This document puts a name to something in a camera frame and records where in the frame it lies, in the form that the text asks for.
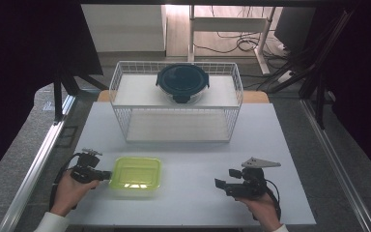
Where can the black metal stand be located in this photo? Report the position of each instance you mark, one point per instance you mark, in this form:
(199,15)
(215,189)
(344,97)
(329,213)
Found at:
(59,93)

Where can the white desk frame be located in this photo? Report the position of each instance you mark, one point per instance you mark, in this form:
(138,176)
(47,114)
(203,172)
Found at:
(228,24)

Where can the person's left hand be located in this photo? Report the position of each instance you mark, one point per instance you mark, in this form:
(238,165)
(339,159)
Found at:
(67,193)

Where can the green plastic container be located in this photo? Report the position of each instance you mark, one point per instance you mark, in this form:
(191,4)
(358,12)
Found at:
(136,172)

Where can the person's right hand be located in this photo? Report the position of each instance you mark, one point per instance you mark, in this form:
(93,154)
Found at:
(264,209)

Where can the round container dark blue lid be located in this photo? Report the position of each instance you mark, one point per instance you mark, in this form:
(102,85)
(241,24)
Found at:
(182,80)

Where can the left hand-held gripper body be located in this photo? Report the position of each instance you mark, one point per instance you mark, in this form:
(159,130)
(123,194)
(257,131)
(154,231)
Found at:
(83,172)

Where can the wooden board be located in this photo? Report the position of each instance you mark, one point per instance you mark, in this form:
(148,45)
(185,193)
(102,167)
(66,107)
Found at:
(254,96)

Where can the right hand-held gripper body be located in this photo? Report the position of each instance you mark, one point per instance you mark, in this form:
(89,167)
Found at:
(249,187)

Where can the dark monitor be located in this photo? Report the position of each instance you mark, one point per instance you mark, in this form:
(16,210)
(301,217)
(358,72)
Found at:
(294,29)

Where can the black tripod stands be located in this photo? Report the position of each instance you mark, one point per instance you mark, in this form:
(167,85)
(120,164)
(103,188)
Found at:
(319,74)

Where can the white cabinet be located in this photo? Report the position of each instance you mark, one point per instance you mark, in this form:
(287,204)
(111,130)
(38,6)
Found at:
(125,29)

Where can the aluminium rail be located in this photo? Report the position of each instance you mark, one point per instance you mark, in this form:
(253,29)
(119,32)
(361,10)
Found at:
(335,161)
(35,167)

